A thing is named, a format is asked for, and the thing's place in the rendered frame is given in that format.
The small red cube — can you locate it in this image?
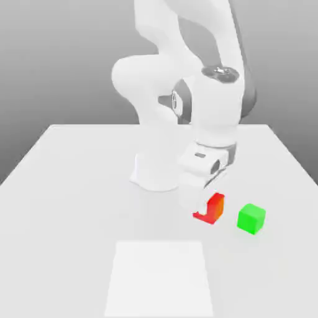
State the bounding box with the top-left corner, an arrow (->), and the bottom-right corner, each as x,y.
192,192 -> 225,225

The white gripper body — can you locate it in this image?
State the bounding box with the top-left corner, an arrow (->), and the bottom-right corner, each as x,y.
177,168 -> 229,212

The small green cube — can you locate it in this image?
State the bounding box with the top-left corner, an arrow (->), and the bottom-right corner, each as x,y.
236,202 -> 267,235

